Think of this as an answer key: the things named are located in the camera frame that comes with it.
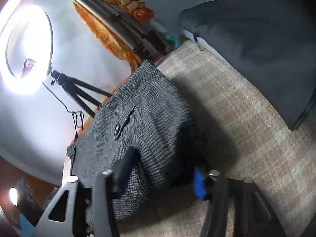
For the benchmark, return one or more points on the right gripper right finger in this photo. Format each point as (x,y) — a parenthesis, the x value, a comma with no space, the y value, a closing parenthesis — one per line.
(253,214)

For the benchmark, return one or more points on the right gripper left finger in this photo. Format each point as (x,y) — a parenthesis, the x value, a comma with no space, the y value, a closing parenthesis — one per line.
(65,215)

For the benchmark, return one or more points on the grey houndstooth shorts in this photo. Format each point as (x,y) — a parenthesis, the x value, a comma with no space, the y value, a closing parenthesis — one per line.
(163,112)

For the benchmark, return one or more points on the beige plaid bed cover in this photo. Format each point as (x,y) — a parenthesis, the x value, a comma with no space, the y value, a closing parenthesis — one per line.
(247,138)

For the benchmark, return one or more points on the black tripod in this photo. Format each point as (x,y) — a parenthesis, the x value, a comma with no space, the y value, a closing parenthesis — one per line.
(72,87)

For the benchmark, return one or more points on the folded metal stand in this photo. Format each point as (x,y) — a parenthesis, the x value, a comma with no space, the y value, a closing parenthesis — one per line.
(129,21)

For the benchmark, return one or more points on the folded dark clothes stack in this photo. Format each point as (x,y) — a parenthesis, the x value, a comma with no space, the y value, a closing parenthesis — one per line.
(269,42)

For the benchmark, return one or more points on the orange patterned cloth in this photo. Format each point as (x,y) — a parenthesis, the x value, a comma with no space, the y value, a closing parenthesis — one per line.
(111,42)

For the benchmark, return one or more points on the white ring light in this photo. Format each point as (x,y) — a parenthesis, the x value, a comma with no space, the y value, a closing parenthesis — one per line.
(26,50)

